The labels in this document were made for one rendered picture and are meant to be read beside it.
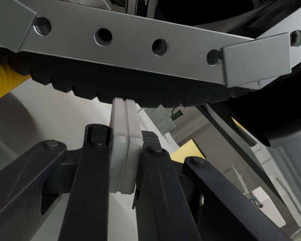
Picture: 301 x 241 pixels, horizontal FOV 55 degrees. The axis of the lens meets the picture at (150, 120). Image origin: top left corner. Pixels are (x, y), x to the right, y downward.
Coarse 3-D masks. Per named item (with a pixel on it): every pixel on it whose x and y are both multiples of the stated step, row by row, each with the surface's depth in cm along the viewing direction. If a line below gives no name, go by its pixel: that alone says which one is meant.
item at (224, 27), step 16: (64, 0) 28; (128, 0) 31; (224, 0) 50; (240, 0) 41; (256, 0) 33; (272, 0) 31; (144, 16) 32; (192, 16) 50; (208, 16) 40; (224, 16) 34; (240, 16) 31; (224, 32) 31
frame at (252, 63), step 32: (0, 0) 20; (32, 0) 20; (288, 0) 26; (0, 32) 21; (32, 32) 21; (64, 32) 21; (96, 32) 26; (128, 32) 22; (160, 32) 22; (192, 32) 22; (256, 32) 24; (288, 32) 23; (128, 64) 23; (160, 64) 23; (192, 64) 23; (224, 64) 23; (256, 64) 23; (288, 64) 24
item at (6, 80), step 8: (0, 64) 32; (8, 64) 34; (0, 72) 31; (8, 72) 34; (0, 80) 31; (8, 80) 33; (16, 80) 36; (24, 80) 41; (0, 88) 31; (8, 88) 34; (0, 96) 33
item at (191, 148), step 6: (192, 138) 460; (186, 144) 455; (192, 144) 448; (180, 150) 454; (186, 150) 448; (192, 150) 445; (198, 150) 443; (174, 156) 453; (180, 156) 449; (186, 156) 446; (198, 156) 446; (204, 156) 448; (180, 162) 448
